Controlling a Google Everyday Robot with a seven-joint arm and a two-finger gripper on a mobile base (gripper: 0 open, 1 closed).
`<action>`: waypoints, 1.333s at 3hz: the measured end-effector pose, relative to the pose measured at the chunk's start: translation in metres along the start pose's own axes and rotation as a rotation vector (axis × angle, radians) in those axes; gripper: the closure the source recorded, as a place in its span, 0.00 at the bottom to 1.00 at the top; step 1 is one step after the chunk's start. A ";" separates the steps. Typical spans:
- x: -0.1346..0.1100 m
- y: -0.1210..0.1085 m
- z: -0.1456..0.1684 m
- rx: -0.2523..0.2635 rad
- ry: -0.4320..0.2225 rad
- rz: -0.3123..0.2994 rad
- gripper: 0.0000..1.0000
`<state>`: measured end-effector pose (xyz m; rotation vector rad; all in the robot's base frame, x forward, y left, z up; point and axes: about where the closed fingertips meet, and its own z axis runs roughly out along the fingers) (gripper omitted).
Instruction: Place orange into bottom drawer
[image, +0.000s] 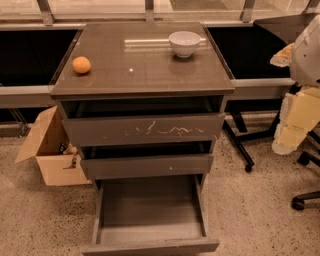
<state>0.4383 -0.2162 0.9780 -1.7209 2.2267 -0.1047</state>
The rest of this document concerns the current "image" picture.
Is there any grey middle drawer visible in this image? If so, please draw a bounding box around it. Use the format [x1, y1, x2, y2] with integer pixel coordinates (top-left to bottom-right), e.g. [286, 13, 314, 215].
[81, 141, 213, 180]

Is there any grey top drawer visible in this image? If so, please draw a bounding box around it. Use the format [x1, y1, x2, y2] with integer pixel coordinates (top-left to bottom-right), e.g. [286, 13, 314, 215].
[61, 96, 225, 147]

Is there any orange fruit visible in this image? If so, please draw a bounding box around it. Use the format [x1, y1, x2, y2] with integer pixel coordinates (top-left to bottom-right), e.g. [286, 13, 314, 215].
[72, 56, 91, 74]

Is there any grey drawer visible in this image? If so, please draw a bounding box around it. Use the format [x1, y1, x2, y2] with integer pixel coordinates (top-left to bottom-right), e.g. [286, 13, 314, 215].
[61, 96, 225, 147]
[81, 141, 213, 180]
[81, 175, 219, 256]

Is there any white ceramic bowl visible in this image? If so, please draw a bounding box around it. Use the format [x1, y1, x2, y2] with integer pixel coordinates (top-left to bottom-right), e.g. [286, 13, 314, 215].
[169, 31, 201, 58]

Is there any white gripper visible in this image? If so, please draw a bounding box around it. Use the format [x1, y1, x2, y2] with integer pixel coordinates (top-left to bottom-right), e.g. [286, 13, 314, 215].
[270, 15, 320, 155]

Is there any open cardboard box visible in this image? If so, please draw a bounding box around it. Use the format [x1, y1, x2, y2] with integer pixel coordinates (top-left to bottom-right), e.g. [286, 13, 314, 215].
[15, 106, 91, 186]

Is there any grey bottom drawer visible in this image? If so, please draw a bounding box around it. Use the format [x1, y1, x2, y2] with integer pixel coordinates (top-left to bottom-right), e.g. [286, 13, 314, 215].
[81, 175, 219, 256]

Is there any grey drawer cabinet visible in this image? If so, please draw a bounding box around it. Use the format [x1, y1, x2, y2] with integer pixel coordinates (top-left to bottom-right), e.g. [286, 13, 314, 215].
[49, 21, 236, 194]

